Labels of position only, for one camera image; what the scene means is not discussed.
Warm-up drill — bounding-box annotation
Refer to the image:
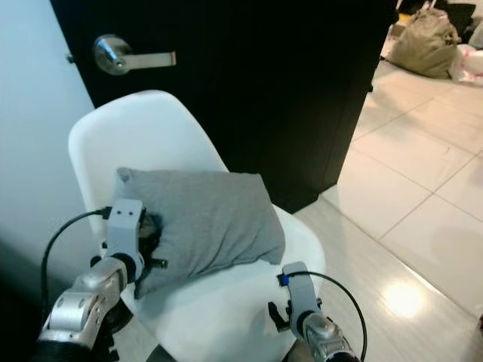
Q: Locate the grey pillow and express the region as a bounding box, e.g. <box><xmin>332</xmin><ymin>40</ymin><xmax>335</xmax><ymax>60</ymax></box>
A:
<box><xmin>115</xmin><ymin>167</ymin><xmax>286</xmax><ymax>299</ymax></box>

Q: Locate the white plastic chair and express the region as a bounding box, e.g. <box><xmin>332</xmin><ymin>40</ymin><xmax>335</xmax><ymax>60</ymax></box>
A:
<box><xmin>68</xmin><ymin>90</ymin><xmax>327</xmax><ymax>362</ymax></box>

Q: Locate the black door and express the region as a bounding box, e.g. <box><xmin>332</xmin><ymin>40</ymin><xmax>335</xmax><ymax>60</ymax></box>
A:
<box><xmin>50</xmin><ymin>0</ymin><xmax>399</xmax><ymax>214</ymax></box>

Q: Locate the olive fabric bag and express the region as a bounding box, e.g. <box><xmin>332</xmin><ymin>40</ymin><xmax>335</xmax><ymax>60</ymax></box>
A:
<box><xmin>385</xmin><ymin>8</ymin><xmax>461</xmax><ymax>80</ymax></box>

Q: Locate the white plastic bag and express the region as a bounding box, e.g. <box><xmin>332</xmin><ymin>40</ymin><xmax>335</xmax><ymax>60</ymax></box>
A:
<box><xmin>449</xmin><ymin>44</ymin><xmax>483</xmax><ymax>85</ymax></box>

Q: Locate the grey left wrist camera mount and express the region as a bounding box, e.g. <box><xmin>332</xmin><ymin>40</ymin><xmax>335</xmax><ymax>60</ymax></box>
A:
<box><xmin>106</xmin><ymin>198</ymin><xmax>146</xmax><ymax>261</ymax></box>

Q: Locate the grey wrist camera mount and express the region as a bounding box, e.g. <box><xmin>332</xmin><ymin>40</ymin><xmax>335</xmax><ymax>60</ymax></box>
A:
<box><xmin>278</xmin><ymin>261</ymin><xmax>319</xmax><ymax>329</ymax></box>
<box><xmin>106</xmin><ymin>198</ymin><xmax>146</xmax><ymax>261</ymax></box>

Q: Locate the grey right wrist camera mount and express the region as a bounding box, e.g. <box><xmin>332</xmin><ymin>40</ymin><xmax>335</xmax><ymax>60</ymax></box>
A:
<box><xmin>278</xmin><ymin>261</ymin><xmax>319</xmax><ymax>329</ymax></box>

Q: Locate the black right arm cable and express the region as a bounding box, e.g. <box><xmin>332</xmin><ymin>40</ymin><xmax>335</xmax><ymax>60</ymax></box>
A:
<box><xmin>283</xmin><ymin>270</ymin><xmax>368</xmax><ymax>362</ymax></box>

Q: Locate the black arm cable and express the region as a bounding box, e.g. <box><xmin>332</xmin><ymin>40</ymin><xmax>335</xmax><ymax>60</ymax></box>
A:
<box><xmin>283</xmin><ymin>270</ymin><xmax>368</xmax><ymax>362</ymax></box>
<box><xmin>42</xmin><ymin>207</ymin><xmax>114</xmax><ymax>291</ymax></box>

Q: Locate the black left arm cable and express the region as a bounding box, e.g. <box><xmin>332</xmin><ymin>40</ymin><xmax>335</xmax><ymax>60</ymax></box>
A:
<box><xmin>42</xmin><ymin>207</ymin><xmax>114</xmax><ymax>291</ymax></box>

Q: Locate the silver door lever handle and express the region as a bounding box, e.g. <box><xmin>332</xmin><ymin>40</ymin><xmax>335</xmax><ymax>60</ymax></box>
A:
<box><xmin>93</xmin><ymin>34</ymin><xmax>177</xmax><ymax>76</ymax></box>

